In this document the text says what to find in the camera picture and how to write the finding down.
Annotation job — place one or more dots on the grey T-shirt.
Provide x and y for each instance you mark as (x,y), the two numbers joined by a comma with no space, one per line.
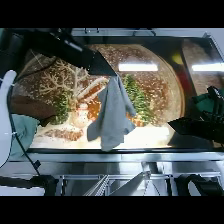
(113,116)

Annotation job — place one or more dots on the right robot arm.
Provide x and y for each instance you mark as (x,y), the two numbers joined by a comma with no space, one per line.
(196,128)

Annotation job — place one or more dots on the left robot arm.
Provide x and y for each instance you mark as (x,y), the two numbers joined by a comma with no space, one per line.
(60,45)

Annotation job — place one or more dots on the brown garment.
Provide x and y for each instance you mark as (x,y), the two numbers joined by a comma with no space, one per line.
(30,106)

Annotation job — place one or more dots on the light green garment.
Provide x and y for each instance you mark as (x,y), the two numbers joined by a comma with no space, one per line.
(23,131)

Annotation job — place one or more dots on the silver frame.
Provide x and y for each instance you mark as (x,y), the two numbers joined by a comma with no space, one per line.
(100,166)

